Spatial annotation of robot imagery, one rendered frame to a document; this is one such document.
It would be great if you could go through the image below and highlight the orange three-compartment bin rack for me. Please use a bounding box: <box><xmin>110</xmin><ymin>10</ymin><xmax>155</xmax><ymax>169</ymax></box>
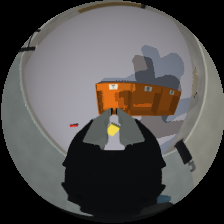
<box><xmin>95</xmin><ymin>82</ymin><xmax>181</xmax><ymax>116</ymax></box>

